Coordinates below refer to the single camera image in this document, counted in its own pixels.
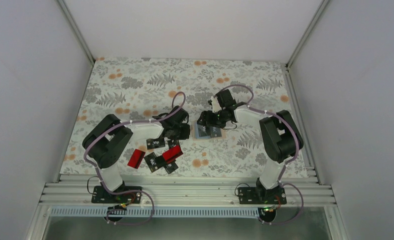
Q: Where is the red card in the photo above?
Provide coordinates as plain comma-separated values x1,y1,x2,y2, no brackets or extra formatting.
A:
162,144,183,164
127,149,146,169

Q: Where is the plain black card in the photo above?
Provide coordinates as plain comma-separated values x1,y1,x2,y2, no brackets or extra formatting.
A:
210,126,222,138

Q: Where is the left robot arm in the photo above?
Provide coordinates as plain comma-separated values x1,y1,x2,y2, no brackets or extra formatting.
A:
82,105,190,203

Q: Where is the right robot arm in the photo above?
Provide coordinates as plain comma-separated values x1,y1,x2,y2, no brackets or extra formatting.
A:
197,89,304,204

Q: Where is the black card small top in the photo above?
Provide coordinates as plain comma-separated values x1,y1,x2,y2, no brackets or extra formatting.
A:
167,139,180,149

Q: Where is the black VIP card top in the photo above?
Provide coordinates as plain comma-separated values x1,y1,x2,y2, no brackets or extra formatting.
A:
146,137,166,150

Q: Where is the black VIP card lower-left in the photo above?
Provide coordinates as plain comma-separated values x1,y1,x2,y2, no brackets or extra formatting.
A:
144,152,161,173

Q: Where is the floral table mat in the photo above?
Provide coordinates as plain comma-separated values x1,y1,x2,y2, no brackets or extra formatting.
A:
60,57,292,178

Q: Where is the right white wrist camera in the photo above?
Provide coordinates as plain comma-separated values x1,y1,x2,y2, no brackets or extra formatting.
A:
209,96,222,113

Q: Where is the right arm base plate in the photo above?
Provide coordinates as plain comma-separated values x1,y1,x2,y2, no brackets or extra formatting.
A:
237,186,287,205

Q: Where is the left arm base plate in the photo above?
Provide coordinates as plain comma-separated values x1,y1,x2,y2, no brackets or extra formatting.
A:
91,186,141,204

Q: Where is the aluminium rail frame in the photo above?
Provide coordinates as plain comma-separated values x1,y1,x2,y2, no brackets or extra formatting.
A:
39,174,337,207

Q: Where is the grey cable duct strip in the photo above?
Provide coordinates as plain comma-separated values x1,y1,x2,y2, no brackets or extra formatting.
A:
49,206,259,219

